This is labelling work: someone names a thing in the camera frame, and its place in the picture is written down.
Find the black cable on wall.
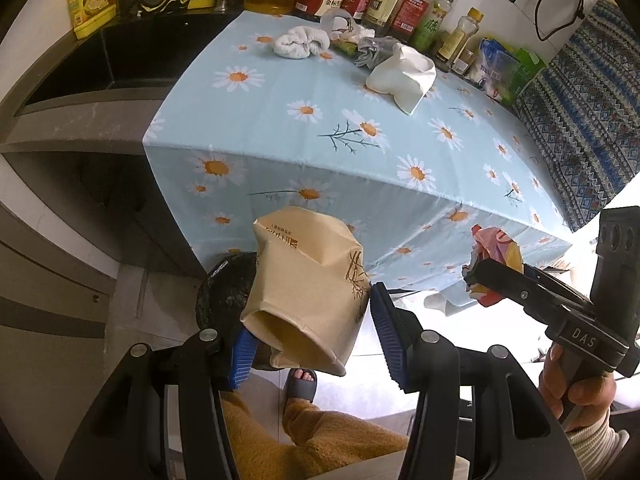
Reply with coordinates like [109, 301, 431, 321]
[534, 0, 587, 42]

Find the white crumpled cloth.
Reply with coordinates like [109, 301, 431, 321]
[272, 25, 333, 61]

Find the clear bottle with beige label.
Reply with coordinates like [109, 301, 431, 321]
[435, 7, 486, 73]

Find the clear bottle with red label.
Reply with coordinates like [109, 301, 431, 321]
[390, 0, 443, 43]

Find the grey kitchen cabinet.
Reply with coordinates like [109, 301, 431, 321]
[0, 152, 206, 461]

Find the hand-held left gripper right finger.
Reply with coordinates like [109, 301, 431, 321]
[369, 281, 576, 480]

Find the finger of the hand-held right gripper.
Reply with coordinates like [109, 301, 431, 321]
[462, 257, 593, 333]
[520, 262, 598, 311]

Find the small seasoning jar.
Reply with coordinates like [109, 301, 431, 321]
[455, 47, 481, 78]

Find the black trash bin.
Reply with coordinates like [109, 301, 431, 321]
[197, 252, 296, 371]

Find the person's right forearm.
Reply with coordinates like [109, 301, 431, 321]
[565, 407, 631, 480]

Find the black kitchen sink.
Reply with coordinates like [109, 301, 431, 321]
[20, 12, 241, 106]

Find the dark slipper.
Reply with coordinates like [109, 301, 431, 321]
[282, 367, 319, 428]

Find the daisy print blue tablecloth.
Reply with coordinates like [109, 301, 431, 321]
[142, 10, 573, 306]

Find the crushed brown paper cup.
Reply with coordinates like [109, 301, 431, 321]
[240, 206, 372, 377]

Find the blue patterned cloth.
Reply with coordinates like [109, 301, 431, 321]
[515, 0, 640, 233]

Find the white and blue salt bag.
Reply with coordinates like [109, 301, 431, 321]
[472, 37, 521, 98]

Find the person's right hand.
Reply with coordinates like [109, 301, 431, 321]
[539, 345, 618, 431]

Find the green plastic bag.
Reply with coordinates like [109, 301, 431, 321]
[502, 47, 548, 106]

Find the clear bag with white tissue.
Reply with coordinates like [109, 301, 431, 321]
[320, 12, 373, 46]

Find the colourful wrapper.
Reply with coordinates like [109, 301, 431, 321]
[470, 225, 525, 308]

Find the white crumpled paper bag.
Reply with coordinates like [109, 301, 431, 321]
[367, 42, 437, 116]

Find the bottle with green label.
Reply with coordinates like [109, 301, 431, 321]
[412, 0, 458, 53]

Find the silver foil bag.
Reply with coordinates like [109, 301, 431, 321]
[355, 37, 401, 68]

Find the person's leg in yellow trousers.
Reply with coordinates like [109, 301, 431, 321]
[220, 390, 411, 480]

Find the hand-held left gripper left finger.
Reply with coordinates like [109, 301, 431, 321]
[55, 327, 261, 480]

